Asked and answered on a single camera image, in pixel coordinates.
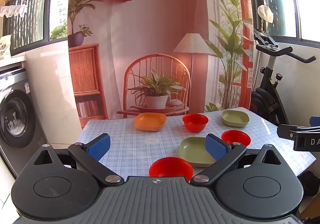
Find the blue checked tablecloth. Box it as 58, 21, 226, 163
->
75, 107, 317, 179

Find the printed room backdrop cloth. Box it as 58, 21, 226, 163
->
67, 0, 255, 129

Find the green square bowl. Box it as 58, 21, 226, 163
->
222, 110, 250, 127

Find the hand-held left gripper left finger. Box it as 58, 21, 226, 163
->
25, 133, 125, 188

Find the black exercise bike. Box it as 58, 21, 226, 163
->
250, 28, 317, 124

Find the black framed window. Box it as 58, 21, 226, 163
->
0, 0, 73, 56
247, 0, 320, 45

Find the green plate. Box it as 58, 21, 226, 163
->
179, 136, 218, 167

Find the hanging white cloth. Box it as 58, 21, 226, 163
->
0, 4, 27, 18

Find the orange square bowl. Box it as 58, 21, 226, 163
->
134, 112, 167, 131

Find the white detergent bag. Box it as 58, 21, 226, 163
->
0, 35, 12, 61

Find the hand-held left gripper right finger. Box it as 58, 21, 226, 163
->
190, 133, 292, 187

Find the grey washing machine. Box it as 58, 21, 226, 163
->
0, 68, 48, 179

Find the red bowl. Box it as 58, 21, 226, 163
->
149, 157, 194, 179
182, 113, 209, 133
221, 130, 251, 147

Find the white cloth cap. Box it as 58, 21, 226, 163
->
257, 5, 274, 23

